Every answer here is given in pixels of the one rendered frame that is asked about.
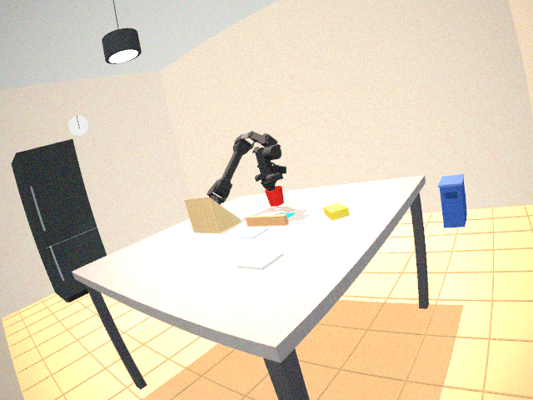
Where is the white flat panel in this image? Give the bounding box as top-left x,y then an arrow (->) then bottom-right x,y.
237,252 -> 284,270

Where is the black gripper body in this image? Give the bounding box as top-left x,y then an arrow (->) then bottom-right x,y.
255,160 -> 283,183

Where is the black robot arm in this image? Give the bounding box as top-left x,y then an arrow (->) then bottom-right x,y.
207,131 -> 286,205

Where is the red cup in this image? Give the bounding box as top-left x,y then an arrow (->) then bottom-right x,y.
265,186 -> 284,207

